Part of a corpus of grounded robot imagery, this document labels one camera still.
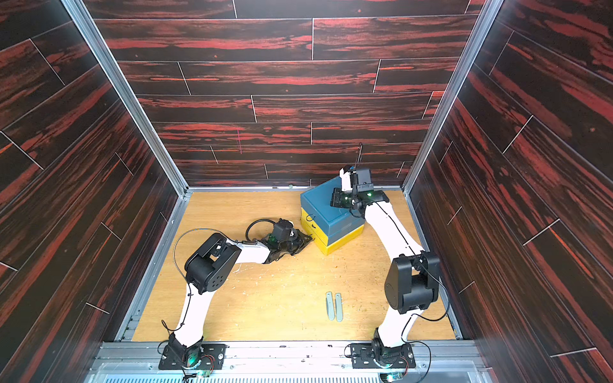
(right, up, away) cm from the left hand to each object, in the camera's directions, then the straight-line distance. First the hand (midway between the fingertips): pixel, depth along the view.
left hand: (315, 239), depth 99 cm
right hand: (+9, +17, -8) cm, 21 cm away
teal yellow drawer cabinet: (+4, +6, -18) cm, 19 cm away
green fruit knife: (+4, -22, -15) cm, 27 cm away
